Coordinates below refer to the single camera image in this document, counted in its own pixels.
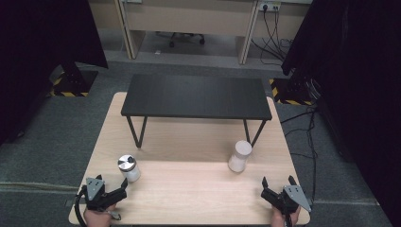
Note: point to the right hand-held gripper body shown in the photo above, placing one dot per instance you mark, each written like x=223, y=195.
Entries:
x=293, y=197

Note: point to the small white floor scrap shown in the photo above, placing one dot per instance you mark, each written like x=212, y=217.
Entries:
x=157, y=52

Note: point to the person's right hand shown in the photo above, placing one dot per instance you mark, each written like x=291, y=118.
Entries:
x=279, y=219

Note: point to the black stand base hazard tape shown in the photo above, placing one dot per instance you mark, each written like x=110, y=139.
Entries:
x=74, y=83
x=290, y=91

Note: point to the glass jar with metal lid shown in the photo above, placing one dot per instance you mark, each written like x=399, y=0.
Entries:
x=129, y=168

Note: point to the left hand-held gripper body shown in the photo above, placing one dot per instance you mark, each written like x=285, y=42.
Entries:
x=94, y=192

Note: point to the beige office desk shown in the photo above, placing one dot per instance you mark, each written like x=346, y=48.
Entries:
x=189, y=15

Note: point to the black office chair base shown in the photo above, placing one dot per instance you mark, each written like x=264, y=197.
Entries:
x=184, y=37

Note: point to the person's left hand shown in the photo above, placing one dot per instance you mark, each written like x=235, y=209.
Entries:
x=97, y=218

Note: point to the black shelf rack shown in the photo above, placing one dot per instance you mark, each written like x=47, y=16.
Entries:
x=195, y=96

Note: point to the glass jar with white lid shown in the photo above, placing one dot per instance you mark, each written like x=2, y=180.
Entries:
x=240, y=156

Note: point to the black curtain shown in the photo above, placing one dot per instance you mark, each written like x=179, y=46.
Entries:
x=353, y=78
x=38, y=47

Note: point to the white wall socket strip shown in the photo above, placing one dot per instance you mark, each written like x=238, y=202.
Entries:
x=269, y=5

